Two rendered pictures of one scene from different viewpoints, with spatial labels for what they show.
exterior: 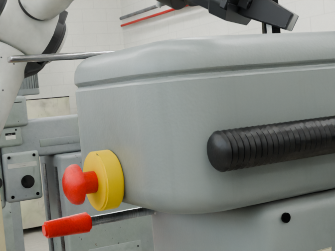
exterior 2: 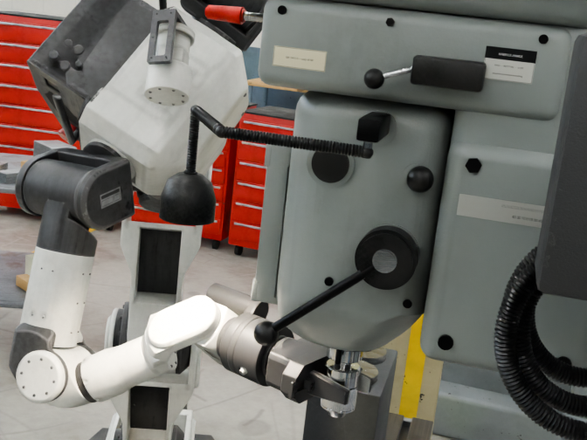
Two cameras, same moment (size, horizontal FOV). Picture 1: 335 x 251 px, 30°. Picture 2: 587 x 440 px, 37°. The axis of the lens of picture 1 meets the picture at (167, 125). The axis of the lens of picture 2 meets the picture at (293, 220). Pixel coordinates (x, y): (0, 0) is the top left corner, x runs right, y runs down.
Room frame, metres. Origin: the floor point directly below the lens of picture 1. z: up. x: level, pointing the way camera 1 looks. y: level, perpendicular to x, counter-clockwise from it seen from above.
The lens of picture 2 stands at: (-0.13, -0.79, 1.72)
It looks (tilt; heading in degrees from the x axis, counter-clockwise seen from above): 14 degrees down; 42
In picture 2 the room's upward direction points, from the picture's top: 6 degrees clockwise
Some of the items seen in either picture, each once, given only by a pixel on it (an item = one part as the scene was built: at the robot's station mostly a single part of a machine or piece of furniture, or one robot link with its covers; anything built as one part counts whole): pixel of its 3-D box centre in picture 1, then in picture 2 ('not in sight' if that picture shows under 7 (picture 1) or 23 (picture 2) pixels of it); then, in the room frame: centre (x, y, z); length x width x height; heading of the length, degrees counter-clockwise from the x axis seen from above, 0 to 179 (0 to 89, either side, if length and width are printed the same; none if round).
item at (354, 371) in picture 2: not in sight; (342, 367); (0.74, -0.13, 1.26); 0.05 x 0.05 x 0.01
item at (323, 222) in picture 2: not in sight; (365, 218); (0.74, -0.14, 1.47); 0.21 x 0.19 x 0.32; 29
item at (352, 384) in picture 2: not in sight; (340, 388); (0.74, -0.13, 1.23); 0.05 x 0.05 x 0.05
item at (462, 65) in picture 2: not in sight; (424, 75); (0.65, -0.25, 1.66); 0.12 x 0.04 x 0.04; 119
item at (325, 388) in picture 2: not in sight; (326, 390); (0.71, -0.13, 1.24); 0.06 x 0.02 x 0.03; 96
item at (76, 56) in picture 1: (109, 54); not in sight; (0.75, 0.06, 1.89); 0.24 x 0.04 x 0.01; 120
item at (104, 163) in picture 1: (102, 180); not in sight; (0.63, 0.07, 1.76); 0.06 x 0.02 x 0.06; 29
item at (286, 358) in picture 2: not in sight; (286, 362); (0.73, -0.04, 1.24); 0.13 x 0.12 x 0.10; 6
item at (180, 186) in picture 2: not in sight; (189, 195); (0.60, 0.05, 1.47); 0.07 x 0.07 x 0.06
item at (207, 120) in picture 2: not in sight; (208, 120); (0.56, -0.03, 1.58); 0.17 x 0.01 x 0.01; 59
